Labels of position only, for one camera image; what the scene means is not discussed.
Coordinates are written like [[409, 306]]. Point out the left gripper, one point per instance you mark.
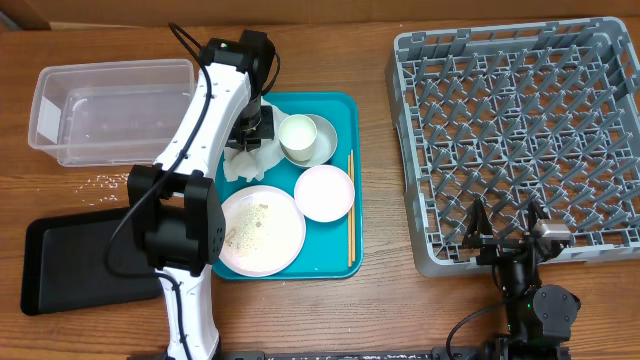
[[266, 130]]

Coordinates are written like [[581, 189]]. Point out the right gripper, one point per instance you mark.
[[478, 233]]

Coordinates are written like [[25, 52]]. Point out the white napkin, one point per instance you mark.
[[252, 165]]

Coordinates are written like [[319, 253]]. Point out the pink bowl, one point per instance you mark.
[[324, 193]]

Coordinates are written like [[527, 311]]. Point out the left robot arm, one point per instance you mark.
[[175, 213]]

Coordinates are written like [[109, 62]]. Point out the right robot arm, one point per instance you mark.
[[539, 317]]

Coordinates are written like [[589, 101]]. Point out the pale green cup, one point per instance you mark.
[[297, 134]]

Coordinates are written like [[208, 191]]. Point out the teal serving tray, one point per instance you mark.
[[324, 253]]

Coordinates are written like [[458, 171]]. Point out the grey small plate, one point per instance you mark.
[[325, 144]]

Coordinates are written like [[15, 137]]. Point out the grey dish rack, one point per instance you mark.
[[543, 112]]

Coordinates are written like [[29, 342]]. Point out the clear plastic bin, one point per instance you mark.
[[109, 113]]

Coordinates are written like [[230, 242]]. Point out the scattered rice grains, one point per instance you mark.
[[102, 190]]

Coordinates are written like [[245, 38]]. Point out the black plastic tray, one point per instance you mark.
[[63, 265]]

